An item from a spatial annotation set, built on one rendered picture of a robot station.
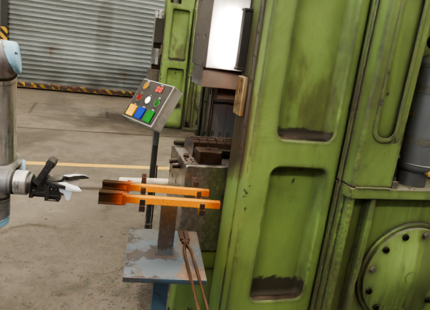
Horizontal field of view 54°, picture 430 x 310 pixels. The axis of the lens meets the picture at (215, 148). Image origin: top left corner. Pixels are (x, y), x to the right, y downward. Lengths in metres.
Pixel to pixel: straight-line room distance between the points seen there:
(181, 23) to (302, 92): 5.39
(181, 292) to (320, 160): 0.98
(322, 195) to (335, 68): 0.57
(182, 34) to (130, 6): 3.19
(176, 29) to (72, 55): 3.60
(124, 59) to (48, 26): 1.71
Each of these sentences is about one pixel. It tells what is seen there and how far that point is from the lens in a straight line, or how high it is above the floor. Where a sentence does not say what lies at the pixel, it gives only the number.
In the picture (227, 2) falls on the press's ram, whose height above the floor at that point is 1.66.
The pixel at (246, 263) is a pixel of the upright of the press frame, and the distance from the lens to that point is 1.98.
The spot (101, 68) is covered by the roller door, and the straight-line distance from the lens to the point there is 10.15.
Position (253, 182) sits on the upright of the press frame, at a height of 0.93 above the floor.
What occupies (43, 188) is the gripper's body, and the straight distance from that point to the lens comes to 1.69.
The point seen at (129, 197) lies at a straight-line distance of 1.52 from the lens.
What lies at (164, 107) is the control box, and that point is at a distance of 2.54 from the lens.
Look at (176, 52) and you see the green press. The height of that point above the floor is 1.26.
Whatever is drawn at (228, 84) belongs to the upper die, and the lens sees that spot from 2.11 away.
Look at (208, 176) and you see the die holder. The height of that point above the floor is 0.87.
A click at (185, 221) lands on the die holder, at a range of 2.09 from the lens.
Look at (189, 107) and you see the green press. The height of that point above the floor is 0.40.
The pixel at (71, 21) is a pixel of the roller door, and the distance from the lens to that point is 10.10.
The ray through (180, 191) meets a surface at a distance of 1.64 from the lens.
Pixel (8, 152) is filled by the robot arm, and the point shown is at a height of 0.93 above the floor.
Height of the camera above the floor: 1.48
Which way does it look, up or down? 14 degrees down
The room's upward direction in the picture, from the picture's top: 8 degrees clockwise
